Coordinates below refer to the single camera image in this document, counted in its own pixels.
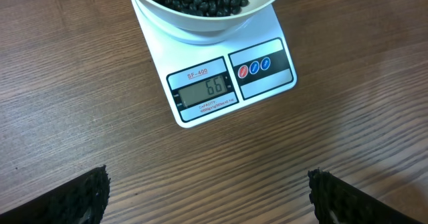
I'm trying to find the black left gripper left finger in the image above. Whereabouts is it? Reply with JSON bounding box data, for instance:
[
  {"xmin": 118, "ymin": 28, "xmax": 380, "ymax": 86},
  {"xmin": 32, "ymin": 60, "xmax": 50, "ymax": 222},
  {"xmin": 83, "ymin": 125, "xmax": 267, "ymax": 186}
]
[{"xmin": 1, "ymin": 165, "xmax": 110, "ymax": 224}]

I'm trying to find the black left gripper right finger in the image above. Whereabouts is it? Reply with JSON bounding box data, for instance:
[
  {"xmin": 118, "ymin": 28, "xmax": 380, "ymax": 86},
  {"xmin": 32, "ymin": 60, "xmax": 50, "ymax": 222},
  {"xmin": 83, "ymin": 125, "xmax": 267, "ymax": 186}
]
[{"xmin": 308, "ymin": 169, "xmax": 422, "ymax": 224}]

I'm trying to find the white digital kitchen scale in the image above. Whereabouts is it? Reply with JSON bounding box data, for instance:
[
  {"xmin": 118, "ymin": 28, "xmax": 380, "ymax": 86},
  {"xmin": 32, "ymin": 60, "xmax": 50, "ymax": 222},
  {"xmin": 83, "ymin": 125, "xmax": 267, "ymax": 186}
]
[{"xmin": 131, "ymin": 0, "xmax": 297, "ymax": 128}]

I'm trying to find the white round bowl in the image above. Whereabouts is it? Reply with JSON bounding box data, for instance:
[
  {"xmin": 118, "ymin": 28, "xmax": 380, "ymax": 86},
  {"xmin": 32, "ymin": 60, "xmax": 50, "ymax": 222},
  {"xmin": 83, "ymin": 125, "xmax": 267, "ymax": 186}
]
[{"xmin": 139, "ymin": 0, "xmax": 275, "ymax": 31}]

